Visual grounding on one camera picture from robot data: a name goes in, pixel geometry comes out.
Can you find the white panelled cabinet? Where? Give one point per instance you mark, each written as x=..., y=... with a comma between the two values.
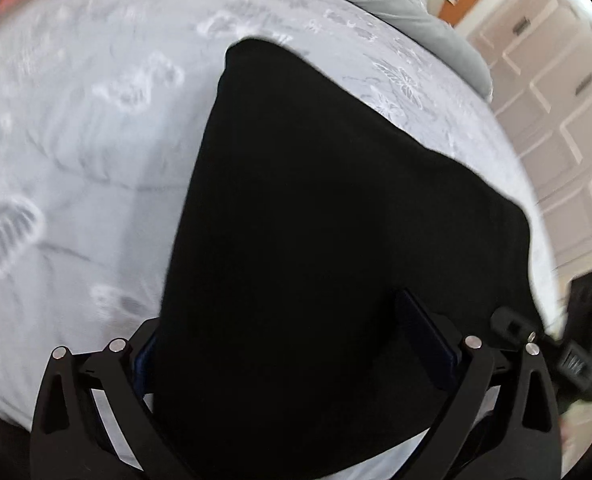
x=550, y=110

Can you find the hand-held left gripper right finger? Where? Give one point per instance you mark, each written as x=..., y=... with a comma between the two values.
x=425, y=340

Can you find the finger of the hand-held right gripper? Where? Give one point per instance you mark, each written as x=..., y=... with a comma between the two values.
x=510, y=322

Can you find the black pants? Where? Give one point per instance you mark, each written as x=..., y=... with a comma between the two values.
x=326, y=210

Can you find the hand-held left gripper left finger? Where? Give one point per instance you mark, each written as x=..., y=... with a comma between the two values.
x=143, y=365

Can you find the white patterned bed sheet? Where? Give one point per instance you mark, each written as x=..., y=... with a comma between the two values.
x=101, y=160

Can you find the grey pillow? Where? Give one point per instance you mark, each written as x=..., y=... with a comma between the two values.
x=400, y=10

